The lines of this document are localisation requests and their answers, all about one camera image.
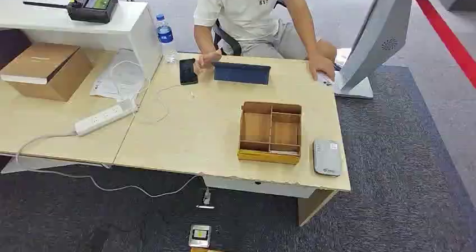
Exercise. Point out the wooden compartment box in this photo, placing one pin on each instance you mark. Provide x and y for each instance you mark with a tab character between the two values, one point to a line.
270	133

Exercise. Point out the dark blue tablet case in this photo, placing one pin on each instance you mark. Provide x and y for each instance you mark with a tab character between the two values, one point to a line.
241	73

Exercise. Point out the person's right hand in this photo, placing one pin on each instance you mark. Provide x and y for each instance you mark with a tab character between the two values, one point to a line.
206	60

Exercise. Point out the person's hand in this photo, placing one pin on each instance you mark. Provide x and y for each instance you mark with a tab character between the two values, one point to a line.
320	66
206	60

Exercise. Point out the black smartphone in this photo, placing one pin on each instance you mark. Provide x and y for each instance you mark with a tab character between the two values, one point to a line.
187	72

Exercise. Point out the black office chair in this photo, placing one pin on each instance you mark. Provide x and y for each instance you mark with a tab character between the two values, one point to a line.
227	40

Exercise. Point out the white floor plug adapter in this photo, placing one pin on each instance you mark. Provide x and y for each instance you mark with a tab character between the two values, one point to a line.
206	200

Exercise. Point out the white card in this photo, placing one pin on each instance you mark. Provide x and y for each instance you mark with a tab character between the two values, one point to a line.
325	79

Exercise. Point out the person's left hand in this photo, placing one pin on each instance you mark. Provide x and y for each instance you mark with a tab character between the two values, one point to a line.
320	66

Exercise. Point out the grey card reader device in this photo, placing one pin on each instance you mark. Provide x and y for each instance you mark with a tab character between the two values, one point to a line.
327	157

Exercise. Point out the person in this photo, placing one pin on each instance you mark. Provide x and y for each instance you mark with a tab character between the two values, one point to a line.
243	16

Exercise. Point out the clear water bottle blue label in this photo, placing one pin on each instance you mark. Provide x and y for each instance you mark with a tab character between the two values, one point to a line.
165	38

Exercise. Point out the small silver floor device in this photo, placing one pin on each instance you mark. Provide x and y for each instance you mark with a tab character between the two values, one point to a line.
199	236

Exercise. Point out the white power strip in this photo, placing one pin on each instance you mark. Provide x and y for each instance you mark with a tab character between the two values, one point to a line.
105	117

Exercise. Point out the white shelf unit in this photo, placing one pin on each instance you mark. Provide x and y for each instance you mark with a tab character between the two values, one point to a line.
111	27

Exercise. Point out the white standing panel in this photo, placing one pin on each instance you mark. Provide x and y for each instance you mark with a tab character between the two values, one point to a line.
375	38

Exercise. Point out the pale wooden side desk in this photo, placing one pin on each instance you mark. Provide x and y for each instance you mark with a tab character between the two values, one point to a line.
55	127

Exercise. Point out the black remote controller with antennas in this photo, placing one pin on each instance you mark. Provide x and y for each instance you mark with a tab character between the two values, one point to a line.
89	4

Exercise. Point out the brown cardboard box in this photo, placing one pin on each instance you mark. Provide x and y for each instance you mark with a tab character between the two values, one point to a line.
46	70

